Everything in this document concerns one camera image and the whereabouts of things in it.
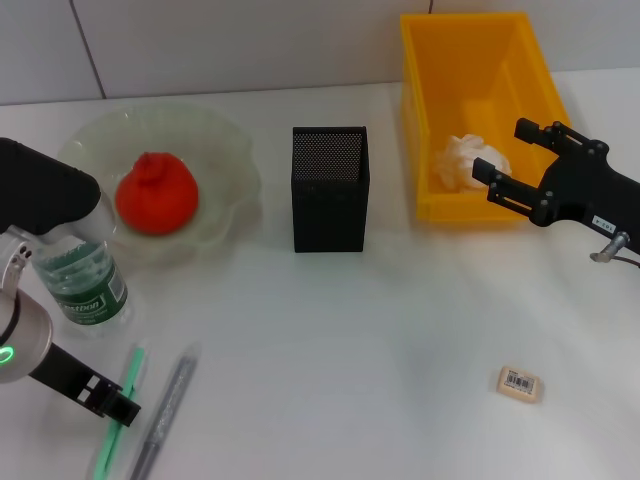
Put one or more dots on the pale green glass fruit plate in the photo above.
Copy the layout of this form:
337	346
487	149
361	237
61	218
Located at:
225	150

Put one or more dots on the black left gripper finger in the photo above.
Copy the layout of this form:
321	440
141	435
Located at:
102	392
125	411

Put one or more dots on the black mesh pen holder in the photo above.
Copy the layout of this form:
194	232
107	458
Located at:
327	215

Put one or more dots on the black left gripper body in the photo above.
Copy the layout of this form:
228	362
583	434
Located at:
57	372

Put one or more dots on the white paper ball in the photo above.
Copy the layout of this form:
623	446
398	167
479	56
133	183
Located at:
460	155

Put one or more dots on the orange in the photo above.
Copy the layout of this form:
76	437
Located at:
157	200

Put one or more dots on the green pen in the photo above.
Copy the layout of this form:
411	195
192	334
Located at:
132	370

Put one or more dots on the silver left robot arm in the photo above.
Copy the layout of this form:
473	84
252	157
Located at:
30	190

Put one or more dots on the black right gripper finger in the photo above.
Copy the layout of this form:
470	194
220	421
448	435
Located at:
555	134
515	192

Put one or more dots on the beige eraser with barcode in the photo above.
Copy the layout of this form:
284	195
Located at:
520	384

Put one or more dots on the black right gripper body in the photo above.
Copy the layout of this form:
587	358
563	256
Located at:
595	195

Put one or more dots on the yellow plastic bin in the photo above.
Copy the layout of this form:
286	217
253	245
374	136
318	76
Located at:
450	75

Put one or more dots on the clear bottle with green label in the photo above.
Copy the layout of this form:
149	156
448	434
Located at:
85	295

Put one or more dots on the grey pen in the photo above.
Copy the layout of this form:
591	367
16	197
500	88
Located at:
167	405

